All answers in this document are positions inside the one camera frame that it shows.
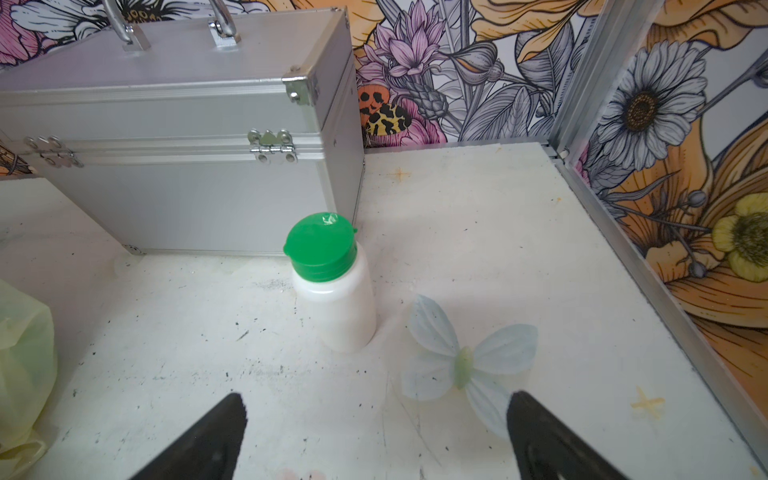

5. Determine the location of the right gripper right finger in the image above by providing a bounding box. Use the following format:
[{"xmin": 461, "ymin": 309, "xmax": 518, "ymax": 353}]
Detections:
[{"xmin": 506, "ymin": 391, "xmax": 627, "ymax": 480}]

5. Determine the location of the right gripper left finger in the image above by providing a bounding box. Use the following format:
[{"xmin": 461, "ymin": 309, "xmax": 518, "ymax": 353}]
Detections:
[{"xmin": 132, "ymin": 393, "xmax": 247, "ymax": 480}]

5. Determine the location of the cream translucent plastic bag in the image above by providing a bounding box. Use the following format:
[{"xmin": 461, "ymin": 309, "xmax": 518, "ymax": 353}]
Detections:
[{"xmin": 1, "ymin": 281, "xmax": 58, "ymax": 479}]

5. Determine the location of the white bottle green cap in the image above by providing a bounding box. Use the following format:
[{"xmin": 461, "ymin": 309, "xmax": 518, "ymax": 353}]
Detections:
[{"xmin": 284, "ymin": 212, "xmax": 377, "ymax": 353}]

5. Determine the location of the silver aluminium case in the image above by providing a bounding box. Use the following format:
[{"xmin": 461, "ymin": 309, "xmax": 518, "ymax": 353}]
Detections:
[{"xmin": 1, "ymin": 1, "xmax": 364, "ymax": 255}]

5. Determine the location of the aluminium corner post right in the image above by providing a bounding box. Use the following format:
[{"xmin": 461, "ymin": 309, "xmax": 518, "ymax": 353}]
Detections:
[{"xmin": 548, "ymin": 1, "xmax": 663, "ymax": 164}]

